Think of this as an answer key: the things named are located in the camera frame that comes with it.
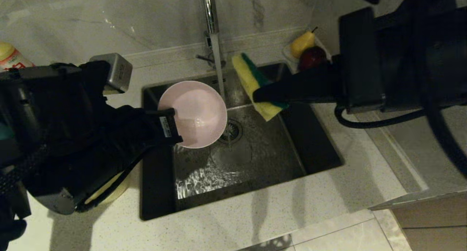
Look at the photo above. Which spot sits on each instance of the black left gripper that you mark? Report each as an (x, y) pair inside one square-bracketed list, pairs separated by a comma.
[(149, 125)]

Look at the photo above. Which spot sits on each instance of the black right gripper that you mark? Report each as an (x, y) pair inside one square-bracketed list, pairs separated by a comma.
[(361, 61)]

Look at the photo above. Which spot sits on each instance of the pink plastic bowl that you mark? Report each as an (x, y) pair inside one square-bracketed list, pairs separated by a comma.
[(197, 112)]

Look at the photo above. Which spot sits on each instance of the green and yellow sponge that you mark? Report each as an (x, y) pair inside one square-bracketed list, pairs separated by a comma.
[(250, 76)]

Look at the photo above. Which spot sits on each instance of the chrome faucet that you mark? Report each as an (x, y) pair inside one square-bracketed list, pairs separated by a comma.
[(209, 10)]

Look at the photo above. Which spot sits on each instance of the blue plastic bowl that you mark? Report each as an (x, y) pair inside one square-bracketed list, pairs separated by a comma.
[(4, 131)]

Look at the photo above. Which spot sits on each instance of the orange yellow detergent bottle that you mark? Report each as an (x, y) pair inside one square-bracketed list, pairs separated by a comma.
[(11, 59)]

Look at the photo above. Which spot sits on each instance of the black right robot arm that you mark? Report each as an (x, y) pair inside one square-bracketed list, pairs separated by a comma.
[(427, 54)]

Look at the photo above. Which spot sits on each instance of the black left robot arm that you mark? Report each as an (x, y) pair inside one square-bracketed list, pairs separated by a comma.
[(73, 141)]

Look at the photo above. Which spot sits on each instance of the stainless steel sink basin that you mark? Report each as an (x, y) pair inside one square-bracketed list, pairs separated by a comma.
[(292, 145)]

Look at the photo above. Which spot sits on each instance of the dark red apple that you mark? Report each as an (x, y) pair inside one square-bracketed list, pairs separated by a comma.
[(312, 57)]

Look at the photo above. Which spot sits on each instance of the small white dish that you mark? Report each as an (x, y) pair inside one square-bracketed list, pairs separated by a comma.
[(286, 53)]

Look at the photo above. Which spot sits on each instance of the yellow pear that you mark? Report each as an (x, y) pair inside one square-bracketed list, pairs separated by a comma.
[(301, 45)]

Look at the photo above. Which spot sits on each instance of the round metal drain strainer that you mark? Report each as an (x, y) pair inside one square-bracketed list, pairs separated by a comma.
[(235, 132)]

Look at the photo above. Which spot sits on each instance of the yellow plastic bowl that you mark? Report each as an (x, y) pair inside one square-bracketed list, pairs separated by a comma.
[(109, 190)]

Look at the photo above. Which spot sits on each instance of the light wood cabinet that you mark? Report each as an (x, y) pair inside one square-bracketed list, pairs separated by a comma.
[(437, 225)]

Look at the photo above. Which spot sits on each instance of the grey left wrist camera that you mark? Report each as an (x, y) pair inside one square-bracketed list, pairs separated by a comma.
[(116, 70)]

